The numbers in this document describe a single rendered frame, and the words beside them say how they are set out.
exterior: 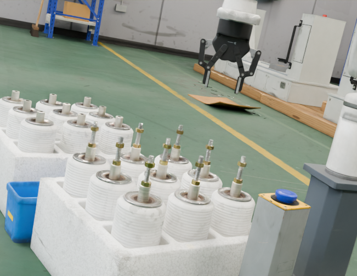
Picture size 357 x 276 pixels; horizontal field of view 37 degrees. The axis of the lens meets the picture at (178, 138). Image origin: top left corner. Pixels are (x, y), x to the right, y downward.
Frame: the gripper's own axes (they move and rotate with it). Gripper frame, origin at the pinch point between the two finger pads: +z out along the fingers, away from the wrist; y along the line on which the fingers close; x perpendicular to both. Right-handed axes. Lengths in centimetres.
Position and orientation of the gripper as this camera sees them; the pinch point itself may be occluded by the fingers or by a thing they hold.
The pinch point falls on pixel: (222, 84)
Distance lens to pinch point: 120.0
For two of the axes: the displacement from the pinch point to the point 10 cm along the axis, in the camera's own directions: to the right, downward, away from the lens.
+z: -2.0, 9.5, 2.3
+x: -0.7, 2.2, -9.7
